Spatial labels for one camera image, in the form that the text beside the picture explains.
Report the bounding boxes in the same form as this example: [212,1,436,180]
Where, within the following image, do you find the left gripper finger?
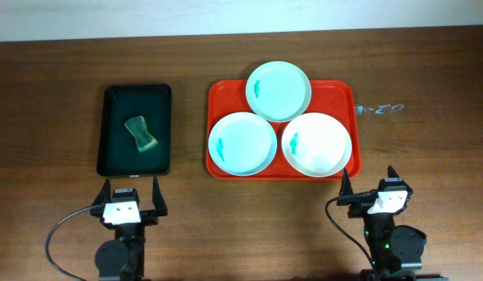
[93,179,111,206]
[152,175,168,213]

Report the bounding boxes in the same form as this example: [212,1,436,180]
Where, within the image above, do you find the white plate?
[281,112,352,178]

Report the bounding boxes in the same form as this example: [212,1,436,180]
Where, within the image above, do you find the green yellow sponge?
[124,116,158,153]

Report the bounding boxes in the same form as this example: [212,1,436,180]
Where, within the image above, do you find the light blue plate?
[208,112,277,176]

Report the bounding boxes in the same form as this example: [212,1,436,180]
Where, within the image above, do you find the mint green plate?
[245,61,311,123]

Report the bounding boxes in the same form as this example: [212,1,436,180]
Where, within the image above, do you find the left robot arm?
[90,176,168,281]

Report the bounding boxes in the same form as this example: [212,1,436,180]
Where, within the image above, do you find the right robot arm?
[337,166,427,280]

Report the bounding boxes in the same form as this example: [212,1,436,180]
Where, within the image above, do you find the black rectangular tray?
[97,84,172,177]

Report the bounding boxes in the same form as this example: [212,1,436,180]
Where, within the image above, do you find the red plastic tray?
[205,80,362,181]

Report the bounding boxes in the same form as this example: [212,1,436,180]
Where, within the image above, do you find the right black cable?
[325,195,379,279]

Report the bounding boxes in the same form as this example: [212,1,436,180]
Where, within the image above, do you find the black cable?
[44,205,105,281]
[325,195,379,279]

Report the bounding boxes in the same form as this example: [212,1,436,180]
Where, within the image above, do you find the left black cable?
[44,205,105,281]

